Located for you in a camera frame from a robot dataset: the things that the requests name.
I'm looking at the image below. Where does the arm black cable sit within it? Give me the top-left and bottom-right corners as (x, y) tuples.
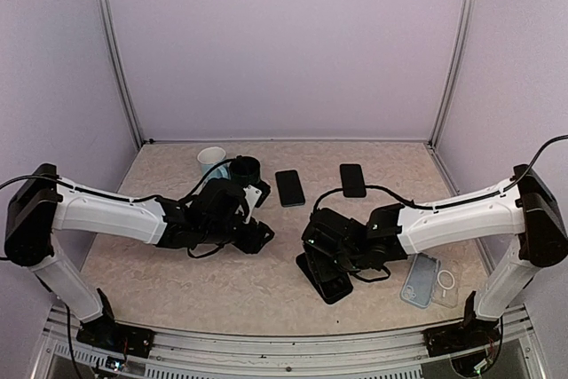
(0, 174), (59, 192)
(312, 133), (568, 216)

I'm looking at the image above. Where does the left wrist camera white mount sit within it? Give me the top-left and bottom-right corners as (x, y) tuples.
(244, 180), (271, 223)

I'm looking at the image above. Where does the black phone upper middle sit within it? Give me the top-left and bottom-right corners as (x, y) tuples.
(275, 170), (305, 208)

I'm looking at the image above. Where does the black phone case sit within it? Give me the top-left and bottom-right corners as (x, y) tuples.
(296, 253), (353, 304)

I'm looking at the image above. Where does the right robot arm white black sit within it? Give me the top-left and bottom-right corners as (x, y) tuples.
(296, 164), (567, 347)

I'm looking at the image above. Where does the right aluminium frame post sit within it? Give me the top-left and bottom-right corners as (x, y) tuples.
(429, 0), (476, 151)

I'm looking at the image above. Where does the left aluminium frame post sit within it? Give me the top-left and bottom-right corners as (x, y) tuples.
(97, 0), (145, 150)

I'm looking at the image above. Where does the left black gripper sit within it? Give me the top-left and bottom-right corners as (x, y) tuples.
(201, 216), (275, 254)

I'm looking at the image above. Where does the clear magsafe phone case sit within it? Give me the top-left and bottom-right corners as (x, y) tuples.
(432, 260), (462, 309)

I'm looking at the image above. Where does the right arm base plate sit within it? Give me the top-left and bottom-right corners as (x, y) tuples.
(422, 323), (501, 358)

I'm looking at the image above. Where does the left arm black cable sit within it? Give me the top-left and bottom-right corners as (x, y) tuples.
(0, 174), (59, 192)

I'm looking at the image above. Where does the black phone pink edge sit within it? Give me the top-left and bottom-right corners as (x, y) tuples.
(319, 274), (353, 299)

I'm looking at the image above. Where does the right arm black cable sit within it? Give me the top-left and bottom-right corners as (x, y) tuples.
(312, 133), (568, 216)

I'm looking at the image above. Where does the light blue ceramic mug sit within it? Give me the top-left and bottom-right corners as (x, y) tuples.
(197, 146), (228, 178)

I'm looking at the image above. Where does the dark green ceramic mug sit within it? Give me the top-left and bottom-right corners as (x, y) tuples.
(229, 155), (261, 187)

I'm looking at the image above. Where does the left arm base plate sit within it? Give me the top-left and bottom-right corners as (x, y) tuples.
(76, 323), (155, 359)

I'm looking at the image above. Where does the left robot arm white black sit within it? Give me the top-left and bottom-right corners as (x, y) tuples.
(4, 163), (274, 348)

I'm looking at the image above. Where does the aluminium frame post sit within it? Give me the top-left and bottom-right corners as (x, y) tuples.
(97, 0), (145, 150)
(429, 0), (476, 151)

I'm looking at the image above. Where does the light blue phone case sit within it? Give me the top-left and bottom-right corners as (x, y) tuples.
(400, 253), (441, 309)

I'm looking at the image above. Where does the black phone upper right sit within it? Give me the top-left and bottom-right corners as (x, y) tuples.
(339, 163), (367, 198)

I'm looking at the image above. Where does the front aluminium rail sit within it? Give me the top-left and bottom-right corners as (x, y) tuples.
(30, 328), (551, 379)

